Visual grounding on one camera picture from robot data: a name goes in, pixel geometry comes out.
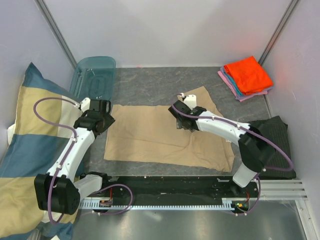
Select beige t shirt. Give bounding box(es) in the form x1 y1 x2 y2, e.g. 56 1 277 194
103 86 235 173

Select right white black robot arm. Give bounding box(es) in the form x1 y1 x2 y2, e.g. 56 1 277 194
168 100 276 197

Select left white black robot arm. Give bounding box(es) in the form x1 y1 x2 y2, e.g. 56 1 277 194
34 97 115 221

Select blue plastic bin lid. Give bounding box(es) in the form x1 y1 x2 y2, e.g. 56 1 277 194
69 56 116 101

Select blue beige striped pillow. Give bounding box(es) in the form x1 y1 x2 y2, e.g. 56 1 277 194
0 64 82 240

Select pink folded t shirt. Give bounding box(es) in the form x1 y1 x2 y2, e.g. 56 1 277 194
217 70 268 102

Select orange folded t shirt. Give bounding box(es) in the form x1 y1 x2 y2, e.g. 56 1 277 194
223 56 274 95

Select dark striped folded garment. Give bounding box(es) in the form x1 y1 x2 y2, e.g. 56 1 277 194
249 116 297 180

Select aluminium floor rails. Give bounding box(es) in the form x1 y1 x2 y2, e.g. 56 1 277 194
260 179 308 201

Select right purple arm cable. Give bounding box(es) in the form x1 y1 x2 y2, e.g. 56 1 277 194
176 92 295 217

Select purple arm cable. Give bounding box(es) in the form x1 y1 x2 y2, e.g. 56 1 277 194
176 92 295 217
33 97 135 225

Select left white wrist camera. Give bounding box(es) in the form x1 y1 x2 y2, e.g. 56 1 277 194
75 97 91 112

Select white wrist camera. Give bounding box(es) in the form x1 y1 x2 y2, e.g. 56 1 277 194
178 92 197 110
75 97 91 112

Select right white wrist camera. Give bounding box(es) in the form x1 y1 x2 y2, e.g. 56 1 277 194
178 92 197 110

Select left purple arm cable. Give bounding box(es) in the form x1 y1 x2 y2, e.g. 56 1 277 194
33 97 135 225

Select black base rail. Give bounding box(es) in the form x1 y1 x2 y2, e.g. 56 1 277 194
79 174 261 207

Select white slotted cable duct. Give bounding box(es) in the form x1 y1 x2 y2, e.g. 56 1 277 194
79 197 249 211

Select left aluminium frame post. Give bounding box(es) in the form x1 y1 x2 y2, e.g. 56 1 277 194
35 0 77 69

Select aluminium frame post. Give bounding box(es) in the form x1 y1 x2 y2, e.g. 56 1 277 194
35 0 77 69
258 0 301 66

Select right aluminium frame post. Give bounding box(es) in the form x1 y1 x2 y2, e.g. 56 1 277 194
258 0 301 66

